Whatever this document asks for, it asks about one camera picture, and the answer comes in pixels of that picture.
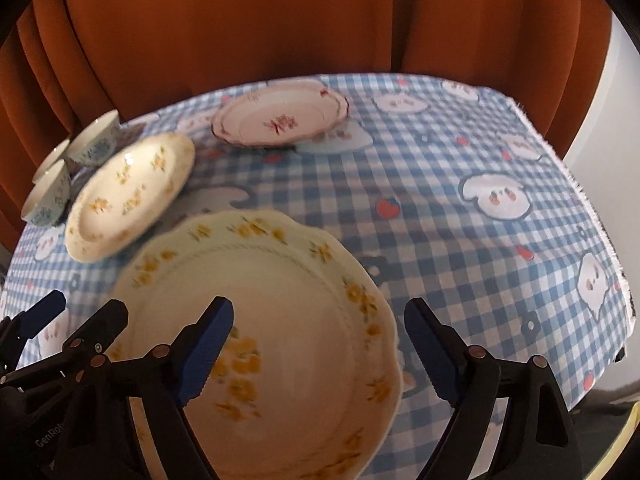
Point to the red rimmed white plate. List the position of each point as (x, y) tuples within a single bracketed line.
[(279, 115)]

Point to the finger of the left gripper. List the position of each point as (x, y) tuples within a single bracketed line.
[(91, 339), (28, 324)]

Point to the large yellow floral plate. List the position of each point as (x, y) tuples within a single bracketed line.
[(308, 382)]

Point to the orange curtain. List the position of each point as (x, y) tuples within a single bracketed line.
[(66, 62)]

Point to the blue checkered bear tablecloth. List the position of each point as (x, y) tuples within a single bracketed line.
[(441, 191)]

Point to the medium yellow floral plate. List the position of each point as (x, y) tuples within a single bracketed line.
[(127, 195)]

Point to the blue patterned white bowl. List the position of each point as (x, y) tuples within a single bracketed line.
[(97, 142)]

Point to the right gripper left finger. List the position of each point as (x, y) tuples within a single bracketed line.
[(171, 375)]

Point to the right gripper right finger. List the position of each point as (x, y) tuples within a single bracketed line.
[(537, 438)]

